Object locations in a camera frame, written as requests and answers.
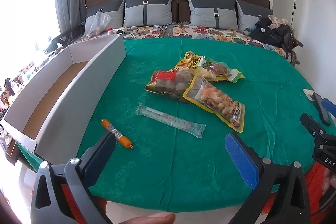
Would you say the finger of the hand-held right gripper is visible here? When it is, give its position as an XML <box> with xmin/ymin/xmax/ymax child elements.
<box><xmin>301</xmin><ymin>113</ymin><xmax>327</xmax><ymax>136</ymax></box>
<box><xmin>322</xmin><ymin>97</ymin><xmax>336</xmax><ymax>118</ymax></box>

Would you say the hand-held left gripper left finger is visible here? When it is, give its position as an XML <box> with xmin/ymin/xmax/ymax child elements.
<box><xmin>31</xmin><ymin>132</ymin><xmax>117</xmax><ymax>224</ymax></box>

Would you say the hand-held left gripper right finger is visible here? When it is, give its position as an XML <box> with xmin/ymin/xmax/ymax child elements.
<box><xmin>225</xmin><ymin>132</ymin><xmax>311</xmax><ymax>224</ymax></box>

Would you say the orange sausage stick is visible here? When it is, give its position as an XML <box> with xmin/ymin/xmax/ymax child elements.
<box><xmin>100</xmin><ymin>119</ymin><xmax>134</xmax><ymax>150</ymax></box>

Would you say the white and brown cardboard box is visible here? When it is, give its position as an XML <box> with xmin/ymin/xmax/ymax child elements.
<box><xmin>0</xmin><ymin>34</ymin><xmax>126</xmax><ymax>165</ymax></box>

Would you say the yellow-edged peanut packet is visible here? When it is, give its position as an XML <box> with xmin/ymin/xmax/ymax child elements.
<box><xmin>182</xmin><ymin>74</ymin><xmax>246</xmax><ymax>133</ymax></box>

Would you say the long clear snack packet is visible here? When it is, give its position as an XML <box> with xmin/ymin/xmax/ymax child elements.
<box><xmin>135</xmin><ymin>102</ymin><xmax>206</xmax><ymax>139</ymax></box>

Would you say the green-edged clear snack packet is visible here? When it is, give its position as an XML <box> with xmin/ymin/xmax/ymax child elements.
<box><xmin>196</xmin><ymin>57</ymin><xmax>245</xmax><ymax>83</ymax></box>

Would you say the red label snack packet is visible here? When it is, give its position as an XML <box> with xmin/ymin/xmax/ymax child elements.
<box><xmin>145</xmin><ymin>68</ymin><xmax>196</xmax><ymax>104</ymax></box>

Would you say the yellow printed snack packet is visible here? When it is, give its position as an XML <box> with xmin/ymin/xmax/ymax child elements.
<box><xmin>175</xmin><ymin>51</ymin><xmax>206</xmax><ymax>75</ymax></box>

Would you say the person's right hand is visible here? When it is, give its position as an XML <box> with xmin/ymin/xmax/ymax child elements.
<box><xmin>322</xmin><ymin>168</ymin><xmax>336</xmax><ymax>195</ymax></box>

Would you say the person's left hand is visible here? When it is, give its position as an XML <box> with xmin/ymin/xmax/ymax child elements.
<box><xmin>122</xmin><ymin>212</ymin><xmax>176</xmax><ymax>224</ymax></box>

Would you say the white smartphone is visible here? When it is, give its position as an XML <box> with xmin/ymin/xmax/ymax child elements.
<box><xmin>303</xmin><ymin>88</ymin><xmax>317</xmax><ymax>102</ymax></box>

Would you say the orange floor mat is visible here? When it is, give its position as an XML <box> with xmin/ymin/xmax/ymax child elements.
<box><xmin>59</xmin><ymin>161</ymin><xmax>327</xmax><ymax>224</ymax></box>

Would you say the green patterned blanket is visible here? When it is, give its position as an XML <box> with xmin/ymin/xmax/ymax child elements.
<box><xmin>16</xmin><ymin>38</ymin><xmax>324</xmax><ymax>214</ymax></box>

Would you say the black jacket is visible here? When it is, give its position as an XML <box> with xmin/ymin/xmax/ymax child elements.
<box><xmin>248</xmin><ymin>15</ymin><xmax>293</xmax><ymax>54</ymax></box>

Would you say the beige cloth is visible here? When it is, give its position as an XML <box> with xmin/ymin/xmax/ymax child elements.
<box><xmin>268</xmin><ymin>15</ymin><xmax>289</xmax><ymax>29</ymax></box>

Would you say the grey two-tone pillow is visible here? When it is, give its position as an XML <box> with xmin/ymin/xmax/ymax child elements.
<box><xmin>186</xmin><ymin>0</ymin><xmax>239</xmax><ymax>30</ymax></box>
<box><xmin>85</xmin><ymin>0</ymin><xmax>125</xmax><ymax>35</ymax></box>
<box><xmin>236</xmin><ymin>0</ymin><xmax>273</xmax><ymax>33</ymax></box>
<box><xmin>123</xmin><ymin>0</ymin><xmax>174</xmax><ymax>28</ymax></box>

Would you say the white power strip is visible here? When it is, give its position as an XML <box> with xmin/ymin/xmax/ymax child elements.
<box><xmin>113</xmin><ymin>26</ymin><xmax>138</xmax><ymax>34</ymax></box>

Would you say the floral bedsheet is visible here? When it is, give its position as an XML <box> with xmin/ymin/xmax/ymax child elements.
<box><xmin>70</xmin><ymin>23</ymin><xmax>300</xmax><ymax>67</ymax></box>

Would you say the clear plastic bag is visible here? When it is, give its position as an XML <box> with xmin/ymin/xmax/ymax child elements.
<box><xmin>84</xmin><ymin>11</ymin><xmax>112</xmax><ymax>37</ymax></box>

